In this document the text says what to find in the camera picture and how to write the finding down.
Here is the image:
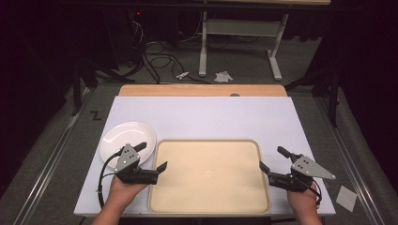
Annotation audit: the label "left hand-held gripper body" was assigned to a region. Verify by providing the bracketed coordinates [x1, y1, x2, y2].
[114, 143, 160, 186]

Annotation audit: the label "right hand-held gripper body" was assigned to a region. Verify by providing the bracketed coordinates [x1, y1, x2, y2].
[268, 155, 337, 193]

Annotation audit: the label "person's left hand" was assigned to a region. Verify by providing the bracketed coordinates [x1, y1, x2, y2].
[107, 175, 150, 214]

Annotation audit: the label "person's right hand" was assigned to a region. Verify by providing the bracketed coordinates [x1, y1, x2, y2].
[286, 183, 321, 217]

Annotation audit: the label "white round plate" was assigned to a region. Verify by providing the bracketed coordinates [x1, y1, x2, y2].
[99, 121, 157, 170]

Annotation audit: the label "beige plastic tray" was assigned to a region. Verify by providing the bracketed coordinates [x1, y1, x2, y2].
[147, 138, 271, 216]

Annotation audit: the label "white paper square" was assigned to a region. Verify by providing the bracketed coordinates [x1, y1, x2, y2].
[335, 185, 358, 213]

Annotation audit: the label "white table mat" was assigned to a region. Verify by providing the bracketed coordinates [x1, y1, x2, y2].
[73, 96, 337, 218]

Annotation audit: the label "black stand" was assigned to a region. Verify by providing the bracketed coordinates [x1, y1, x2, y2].
[283, 67, 342, 128]
[70, 55, 137, 117]

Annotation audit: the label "crumpled white paper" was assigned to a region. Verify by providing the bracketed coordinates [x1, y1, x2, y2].
[213, 70, 235, 83]

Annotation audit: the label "black computer tower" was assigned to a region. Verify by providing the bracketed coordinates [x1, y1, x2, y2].
[125, 8, 180, 46]

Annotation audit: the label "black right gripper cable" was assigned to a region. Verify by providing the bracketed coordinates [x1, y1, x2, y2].
[309, 179, 323, 206]

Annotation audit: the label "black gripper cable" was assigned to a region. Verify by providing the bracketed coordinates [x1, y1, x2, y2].
[309, 179, 323, 206]
[97, 149, 126, 209]

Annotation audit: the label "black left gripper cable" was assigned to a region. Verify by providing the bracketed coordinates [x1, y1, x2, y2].
[97, 149, 126, 209]

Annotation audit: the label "metal floor rail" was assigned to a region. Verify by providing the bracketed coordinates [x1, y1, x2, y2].
[314, 97, 388, 225]
[12, 87, 95, 225]

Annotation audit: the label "black floor cables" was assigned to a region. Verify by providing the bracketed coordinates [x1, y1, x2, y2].
[130, 18, 214, 85]

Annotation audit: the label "white metal desk frame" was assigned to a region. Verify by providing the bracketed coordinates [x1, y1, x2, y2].
[198, 11, 291, 82]

